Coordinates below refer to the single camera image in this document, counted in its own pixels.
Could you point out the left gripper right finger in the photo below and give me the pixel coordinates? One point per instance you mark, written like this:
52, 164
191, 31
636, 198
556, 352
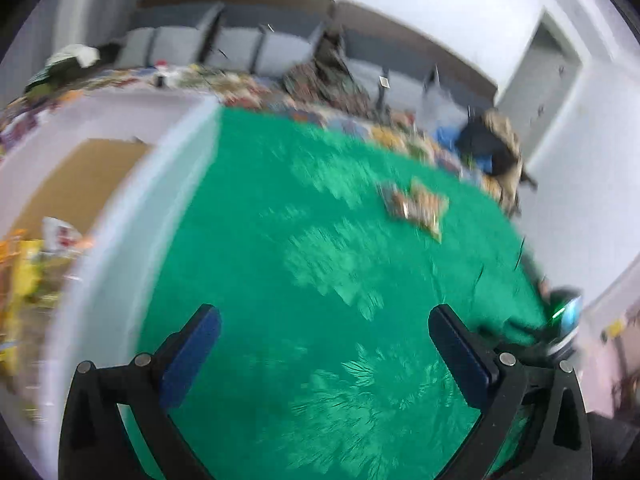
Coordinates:
532, 424

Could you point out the black bag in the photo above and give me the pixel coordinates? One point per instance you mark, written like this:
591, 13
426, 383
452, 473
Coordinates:
478, 140

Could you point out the clear plastic bag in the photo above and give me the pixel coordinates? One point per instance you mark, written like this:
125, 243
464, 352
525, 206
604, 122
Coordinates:
438, 108

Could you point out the yellow-edged clear snack pack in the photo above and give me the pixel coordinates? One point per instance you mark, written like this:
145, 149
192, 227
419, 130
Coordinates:
429, 208

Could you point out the grey sofa cushions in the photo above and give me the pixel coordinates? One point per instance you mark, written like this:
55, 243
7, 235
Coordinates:
387, 58

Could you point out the green patterned tablecloth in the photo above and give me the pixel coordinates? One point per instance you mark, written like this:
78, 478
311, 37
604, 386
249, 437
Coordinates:
324, 368

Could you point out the blue cloth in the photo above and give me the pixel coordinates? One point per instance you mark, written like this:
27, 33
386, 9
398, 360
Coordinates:
447, 138

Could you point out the yellow chicken feet snack pack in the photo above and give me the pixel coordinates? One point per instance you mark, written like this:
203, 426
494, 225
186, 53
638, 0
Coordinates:
20, 276

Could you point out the brown vacuum snack pack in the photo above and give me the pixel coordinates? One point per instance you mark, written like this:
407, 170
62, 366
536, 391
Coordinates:
395, 201

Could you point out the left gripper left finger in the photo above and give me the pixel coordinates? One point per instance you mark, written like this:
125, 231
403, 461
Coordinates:
94, 442

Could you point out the white storage box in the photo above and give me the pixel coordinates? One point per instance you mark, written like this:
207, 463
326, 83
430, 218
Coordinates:
104, 303

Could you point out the dark floral cloth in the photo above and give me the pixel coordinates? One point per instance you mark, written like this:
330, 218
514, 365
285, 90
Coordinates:
326, 80

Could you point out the rice cracker snack pack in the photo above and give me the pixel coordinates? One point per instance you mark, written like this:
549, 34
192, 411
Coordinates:
61, 239

